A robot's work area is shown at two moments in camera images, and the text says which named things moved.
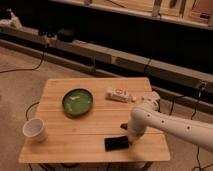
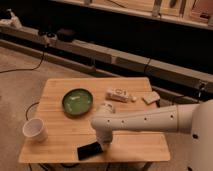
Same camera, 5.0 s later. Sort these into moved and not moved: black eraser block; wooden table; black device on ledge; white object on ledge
Moved: black eraser block
Not moved: white object on ledge; wooden table; black device on ledge
